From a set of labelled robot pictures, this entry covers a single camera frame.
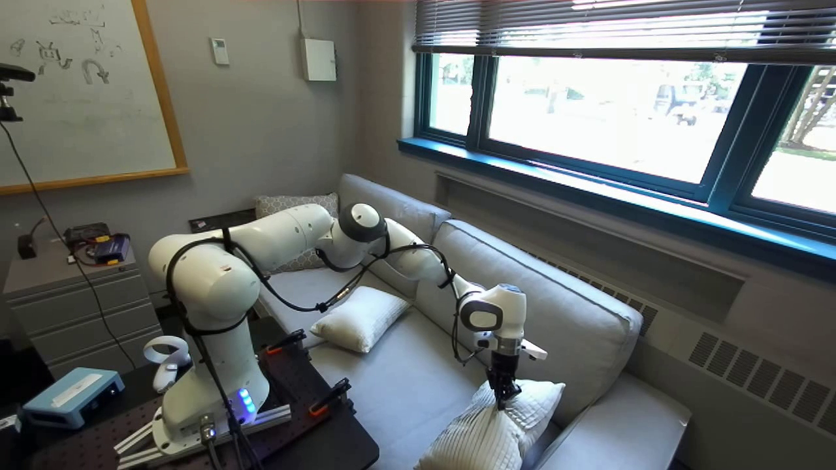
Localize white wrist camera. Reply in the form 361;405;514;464
516;338;550;363

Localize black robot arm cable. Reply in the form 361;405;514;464
162;226;492;470

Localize white wall thermostat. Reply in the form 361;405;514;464
206;34;233;69

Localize small black desk item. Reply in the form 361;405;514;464
13;217;46;260

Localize wood framed whiteboard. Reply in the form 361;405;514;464
0;0;191;197

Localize black orange handled clamp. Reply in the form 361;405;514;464
306;375;352;423
259;327;309;359

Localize wall heater vent grille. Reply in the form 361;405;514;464
621;294;836;439

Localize grey drawer cabinet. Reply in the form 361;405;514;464
0;243;168;380

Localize black camera on stand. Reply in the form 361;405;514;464
0;59;40;126

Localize black device with orange parts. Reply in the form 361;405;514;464
61;220;138;268

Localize light blue box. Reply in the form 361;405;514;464
20;366;127;430

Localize wide blue framed window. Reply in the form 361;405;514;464
396;47;836;268

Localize black robot table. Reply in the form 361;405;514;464
23;323;381;470

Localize grey fabric sofa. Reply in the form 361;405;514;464
233;169;695;470

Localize white wall box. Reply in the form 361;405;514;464
300;34;339;86

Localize white VR controller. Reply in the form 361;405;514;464
140;333;192;396

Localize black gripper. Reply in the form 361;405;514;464
485;350;524;413

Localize dark window blinds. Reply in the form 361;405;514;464
413;0;836;64

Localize grey sofa seat cushion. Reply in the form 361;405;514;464
306;311;563;470
246;259;413;350

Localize black wall power strip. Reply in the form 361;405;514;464
187;205;259;233

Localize thin black camera cable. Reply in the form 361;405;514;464
0;116;136;371

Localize white striped pillow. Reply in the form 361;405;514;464
309;285;413;358
416;375;567;470

